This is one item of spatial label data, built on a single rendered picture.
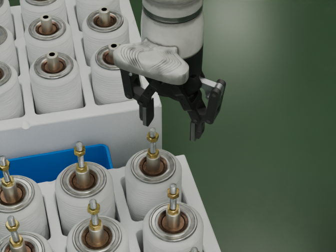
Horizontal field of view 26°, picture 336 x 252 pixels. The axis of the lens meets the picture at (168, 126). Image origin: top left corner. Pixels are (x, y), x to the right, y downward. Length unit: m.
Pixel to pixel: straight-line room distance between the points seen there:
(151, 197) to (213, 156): 0.39
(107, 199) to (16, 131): 0.30
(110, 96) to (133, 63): 0.60
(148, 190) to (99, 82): 0.31
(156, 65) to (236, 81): 0.94
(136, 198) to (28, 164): 0.30
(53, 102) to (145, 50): 0.60
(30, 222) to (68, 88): 0.32
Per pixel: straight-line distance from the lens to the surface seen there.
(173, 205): 1.10
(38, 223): 1.22
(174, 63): 0.82
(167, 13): 0.82
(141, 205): 1.23
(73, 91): 1.41
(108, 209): 1.22
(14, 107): 1.43
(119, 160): 1.51
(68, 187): 1.19
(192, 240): 1.13
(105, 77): 1.40
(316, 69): 1.81
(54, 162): 1.45
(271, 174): 1.55
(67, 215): 1.22
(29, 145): 1.44
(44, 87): 1.39
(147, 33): 0.85
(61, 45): 1.48
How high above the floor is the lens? 1.17
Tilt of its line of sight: 46 degrees down
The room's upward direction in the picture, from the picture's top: straight up
